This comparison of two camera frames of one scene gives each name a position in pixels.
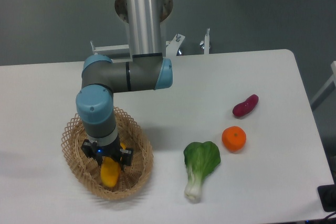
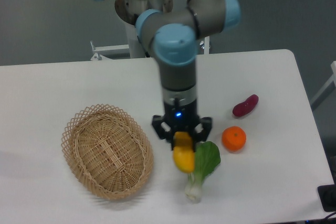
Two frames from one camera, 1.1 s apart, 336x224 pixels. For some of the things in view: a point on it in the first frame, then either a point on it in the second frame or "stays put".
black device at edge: [327, 194] stays put
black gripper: [112, 150] -> [181, 118]
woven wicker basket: [134, 178] stays put
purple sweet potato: [244, 107] stays put
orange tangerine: [233, 138] stays put
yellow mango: [111, 170] -> [183, 152]
